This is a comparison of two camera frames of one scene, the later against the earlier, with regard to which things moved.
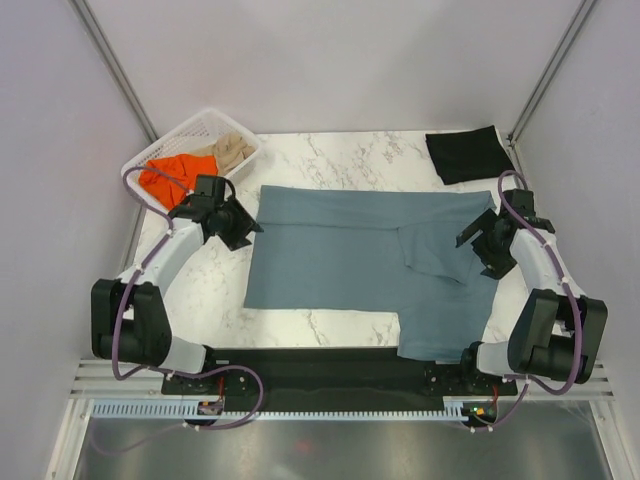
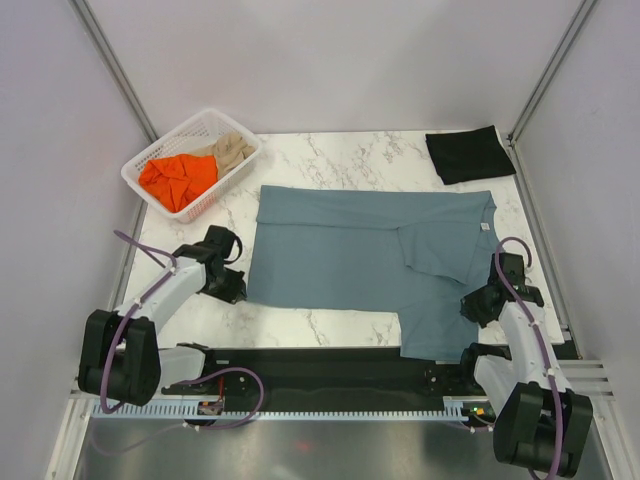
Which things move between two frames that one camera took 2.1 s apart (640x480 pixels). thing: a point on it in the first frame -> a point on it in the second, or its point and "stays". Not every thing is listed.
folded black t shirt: (467, 154) stays
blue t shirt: (378, 250) stays
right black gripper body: (491, 251) -> (474, 304)
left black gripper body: (230, 221) -> (226, 289)
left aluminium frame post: (86, 18) stays
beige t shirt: (229, 150) stays
